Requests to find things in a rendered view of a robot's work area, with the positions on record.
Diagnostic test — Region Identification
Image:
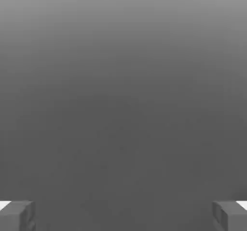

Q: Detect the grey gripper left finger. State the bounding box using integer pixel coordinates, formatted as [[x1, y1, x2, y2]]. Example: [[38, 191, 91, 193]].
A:
[[0, 200, 37, 231]]

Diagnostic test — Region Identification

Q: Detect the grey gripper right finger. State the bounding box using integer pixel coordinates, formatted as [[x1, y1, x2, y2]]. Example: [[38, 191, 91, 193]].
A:
[[211, 200, 247, 231]]

